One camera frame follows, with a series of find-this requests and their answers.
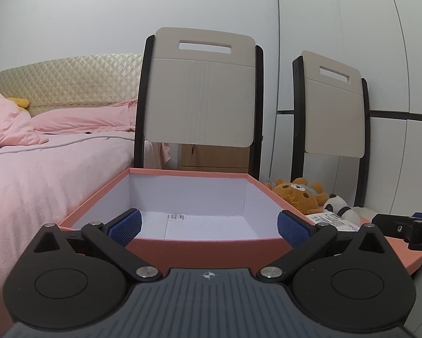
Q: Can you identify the pink pillow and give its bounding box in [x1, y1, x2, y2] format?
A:
[31, 99, 138, 134]

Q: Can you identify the pink quilt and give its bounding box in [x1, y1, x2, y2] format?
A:
[0, 87, 50, 147]

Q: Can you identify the bed with pink sheet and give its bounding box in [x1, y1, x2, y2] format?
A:
[0, 128, 136, 338]

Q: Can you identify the beige folding chair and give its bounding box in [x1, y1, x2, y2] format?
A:
[291, 50, 371, 208]
[133, 26, 264, 182]

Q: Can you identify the pink cardboard box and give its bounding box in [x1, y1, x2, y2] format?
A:
[58, 168, 315, 276]

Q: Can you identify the cream quilted headboard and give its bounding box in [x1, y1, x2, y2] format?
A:
[0, 53, 143, 110]

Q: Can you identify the panda plush toy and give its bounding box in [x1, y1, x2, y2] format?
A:
[322, 194, 361, 224]

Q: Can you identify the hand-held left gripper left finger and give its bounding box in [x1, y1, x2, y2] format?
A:
[33, 208, 163, 283]

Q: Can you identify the brown bear plush toy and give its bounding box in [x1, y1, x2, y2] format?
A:
[265, 178, 329, 215]

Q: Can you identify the white labelled packet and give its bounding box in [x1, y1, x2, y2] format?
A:
[306, 212, 361, 233]

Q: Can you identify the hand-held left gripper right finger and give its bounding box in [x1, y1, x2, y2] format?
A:
[258, 210, 388, 283]

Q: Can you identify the yellow plush toy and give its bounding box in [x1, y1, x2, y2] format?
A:
[5, 97, 30, 110]

